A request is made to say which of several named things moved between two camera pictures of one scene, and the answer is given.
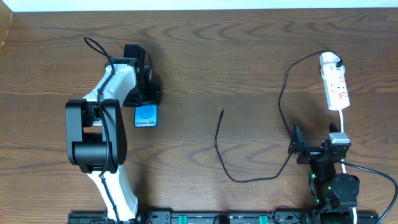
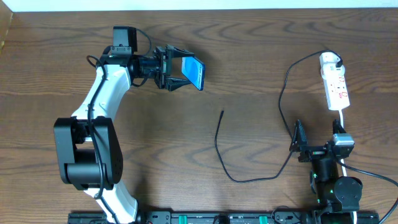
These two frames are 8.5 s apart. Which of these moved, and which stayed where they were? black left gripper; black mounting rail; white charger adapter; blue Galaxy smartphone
Moved: blue Galaxy smartphone; black left gripper
Stayed: white charger adapter; black mounting rail
